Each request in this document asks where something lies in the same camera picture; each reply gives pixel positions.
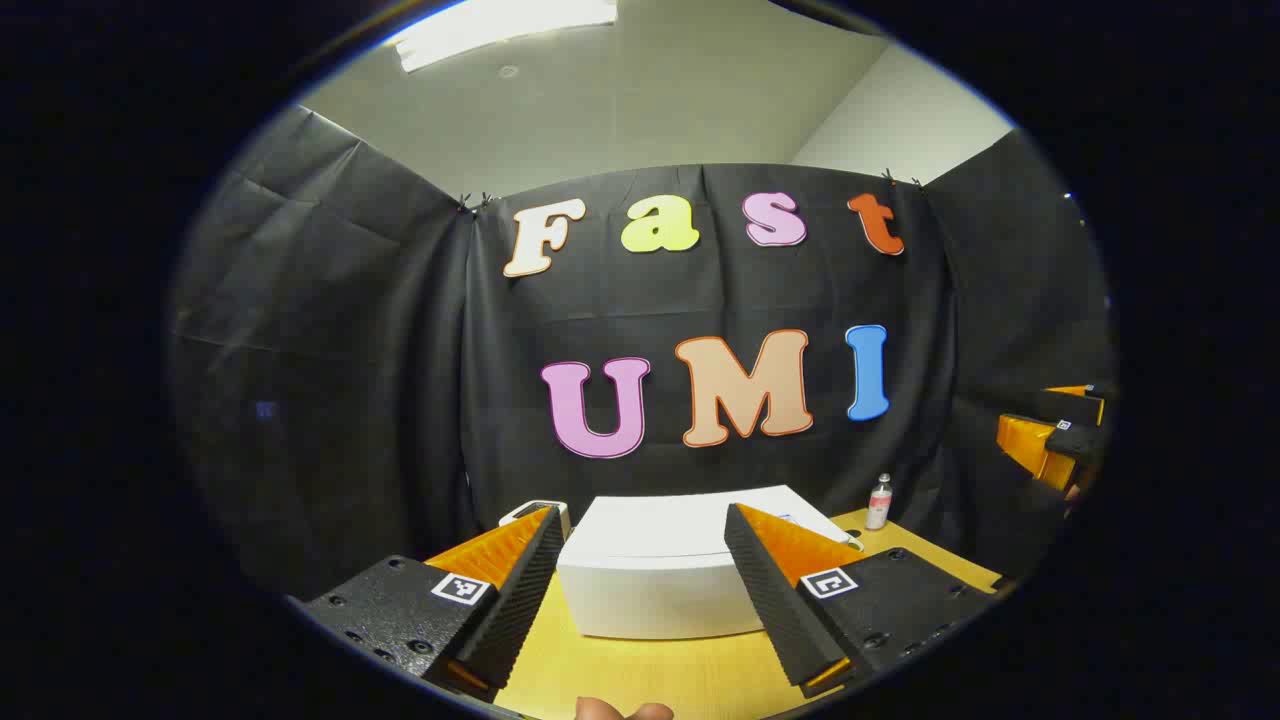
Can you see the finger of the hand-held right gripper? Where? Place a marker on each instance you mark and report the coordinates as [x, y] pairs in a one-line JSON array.
[[1030, 445], [1075, 405]]

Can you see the white microwave oven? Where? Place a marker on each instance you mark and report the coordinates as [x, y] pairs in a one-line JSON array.
[[650, 560]]

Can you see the black backdrop cloth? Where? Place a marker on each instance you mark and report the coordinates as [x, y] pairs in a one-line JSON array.
[[400, 400]]

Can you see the ceiling light panel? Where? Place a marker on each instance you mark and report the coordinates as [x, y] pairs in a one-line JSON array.
[[500, 25]]

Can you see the small clear bottle pink label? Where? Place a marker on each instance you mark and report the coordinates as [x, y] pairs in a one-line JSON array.
[[878, 505]]

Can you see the small white device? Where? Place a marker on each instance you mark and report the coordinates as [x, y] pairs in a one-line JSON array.
[[520, 512]]

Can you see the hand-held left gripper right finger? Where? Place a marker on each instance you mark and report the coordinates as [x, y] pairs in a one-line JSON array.
[[770, 600]]

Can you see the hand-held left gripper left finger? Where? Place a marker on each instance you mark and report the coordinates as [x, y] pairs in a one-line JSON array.
[[520, 600]]

